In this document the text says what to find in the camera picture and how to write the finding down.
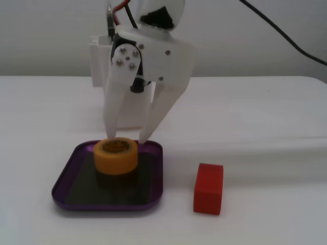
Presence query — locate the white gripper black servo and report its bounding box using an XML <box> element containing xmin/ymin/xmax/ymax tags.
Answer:
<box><xmin>103</xmin><ymin>24</ymin><xmax>198</xmax><ymax>146</ymax></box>

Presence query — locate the yellow tape roll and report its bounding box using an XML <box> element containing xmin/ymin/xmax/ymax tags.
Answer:
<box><xmin>93</xmin><ymin>137</ymin><xmax>139</xmax><ymax>176</ymax></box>

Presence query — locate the white plastic pen holder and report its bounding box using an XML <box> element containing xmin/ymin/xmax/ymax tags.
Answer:
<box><xmin>88</xmin><ymin>34</ymin><xmax>156</xmax><ymax>130</ymax></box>

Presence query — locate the black pen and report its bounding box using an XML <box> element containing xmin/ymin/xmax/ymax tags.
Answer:
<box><xmin>106</xmin><ymin>0</ymin><xmax>117</xmax><ymax>39</ymax></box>

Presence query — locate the purple metal tray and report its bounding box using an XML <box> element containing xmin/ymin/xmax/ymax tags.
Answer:
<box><xmin>51</xmin><ymin>139</ymin><xmax>164</xmax><ymax>211</ymax></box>

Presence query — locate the red rectangular block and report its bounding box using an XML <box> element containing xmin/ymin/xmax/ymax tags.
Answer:
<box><xmin>193</xmin><ymin>162</ymin><xmax>224</xmax><ymax>215</ymax></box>

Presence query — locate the thin black wire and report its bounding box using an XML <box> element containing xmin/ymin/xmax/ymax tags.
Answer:
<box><xmin>124</xmin><ymin>5</ymin><xmax>140</xmax><ymax>29</ymax></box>

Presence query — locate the red wire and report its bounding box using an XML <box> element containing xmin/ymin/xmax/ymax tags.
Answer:
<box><xmin>111</xmin><ymin>0</ymin><xmax>130</xmax><ymax>26</ymax></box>

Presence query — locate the thick black cable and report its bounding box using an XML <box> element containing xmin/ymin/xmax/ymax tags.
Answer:
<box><xmin>239</xmin><ymin>0</ymin><xmax>327</xmax><ymax>66</ymax></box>

